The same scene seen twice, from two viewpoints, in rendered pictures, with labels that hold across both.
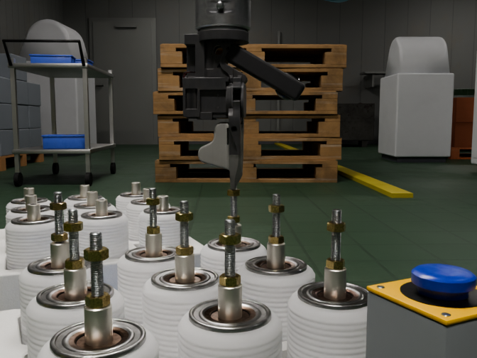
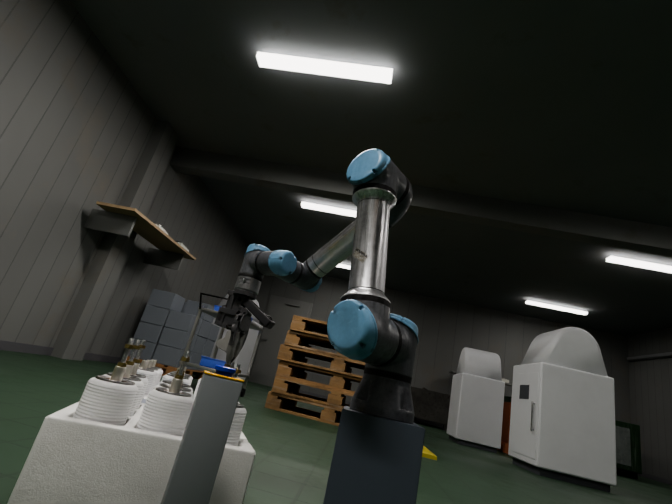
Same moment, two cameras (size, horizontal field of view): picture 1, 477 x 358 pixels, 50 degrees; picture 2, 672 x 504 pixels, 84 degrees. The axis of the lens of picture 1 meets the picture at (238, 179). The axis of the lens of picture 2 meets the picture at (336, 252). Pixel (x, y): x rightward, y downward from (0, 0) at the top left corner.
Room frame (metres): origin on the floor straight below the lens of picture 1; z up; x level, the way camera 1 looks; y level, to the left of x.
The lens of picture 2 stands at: (-0.39, -0.41, 0.34)
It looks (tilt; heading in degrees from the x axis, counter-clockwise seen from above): 19 degrees up; 9
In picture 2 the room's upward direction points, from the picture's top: 13 degrees clockwise
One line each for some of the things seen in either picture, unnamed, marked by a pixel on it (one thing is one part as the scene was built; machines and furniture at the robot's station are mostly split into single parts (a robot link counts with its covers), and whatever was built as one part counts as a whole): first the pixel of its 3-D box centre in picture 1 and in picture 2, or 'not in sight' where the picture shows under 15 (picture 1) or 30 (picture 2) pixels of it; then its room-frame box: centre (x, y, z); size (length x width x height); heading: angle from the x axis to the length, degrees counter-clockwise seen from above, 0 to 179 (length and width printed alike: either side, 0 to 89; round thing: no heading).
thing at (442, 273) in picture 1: (442, 285); (224, 372); (0.33, -0.14, 0.32); 0.04 x 0.04 x 0.02
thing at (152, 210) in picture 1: (152, 217); not in sight; (0.66, 0.11, 0.30); 0.01 x 0.01 x 0.08
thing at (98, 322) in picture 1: (98, 324); (118, 374); (0.40, 0.11, 0.26); 0.02 x 0.02 x 0.03
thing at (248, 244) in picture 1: (233, 244); not in sight; (0.71, 0.01, 0.25); 0.08 x 0.08 x 0.01
